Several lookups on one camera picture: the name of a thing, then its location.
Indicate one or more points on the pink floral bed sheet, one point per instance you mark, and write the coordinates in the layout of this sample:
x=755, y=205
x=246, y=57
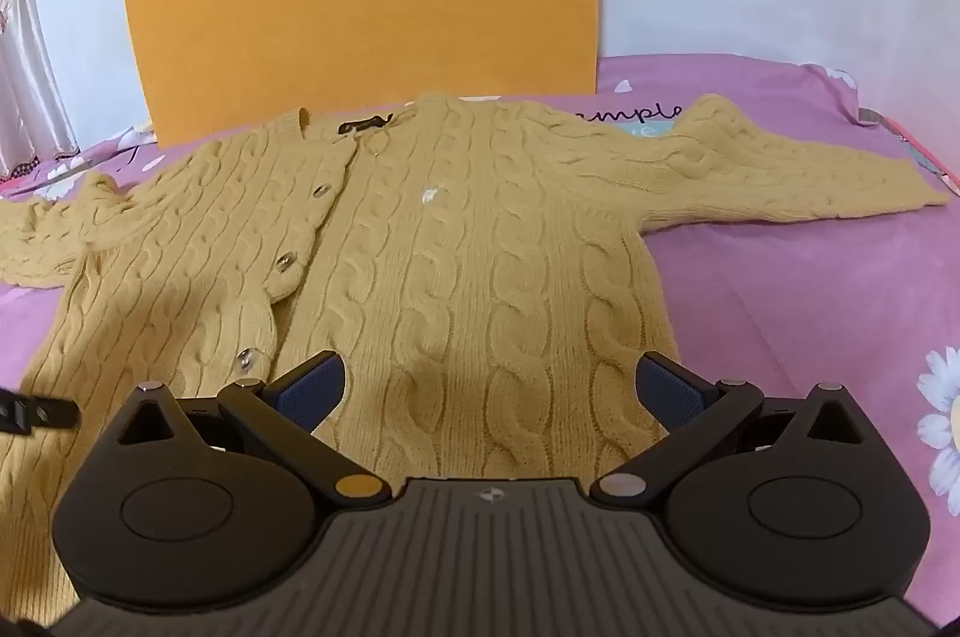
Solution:
x=810, y=307

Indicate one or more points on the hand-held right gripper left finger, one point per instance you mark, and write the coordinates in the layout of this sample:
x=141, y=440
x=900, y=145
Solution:
x=316, y=384

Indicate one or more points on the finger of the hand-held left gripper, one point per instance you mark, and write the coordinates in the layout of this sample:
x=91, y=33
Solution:
x=39, y=413

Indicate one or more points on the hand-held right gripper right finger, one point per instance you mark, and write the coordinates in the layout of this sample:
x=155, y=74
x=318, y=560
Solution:
x=666, y=385

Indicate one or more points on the pale satin curtain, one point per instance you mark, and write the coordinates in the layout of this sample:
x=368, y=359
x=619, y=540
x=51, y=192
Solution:
x=26, y=29

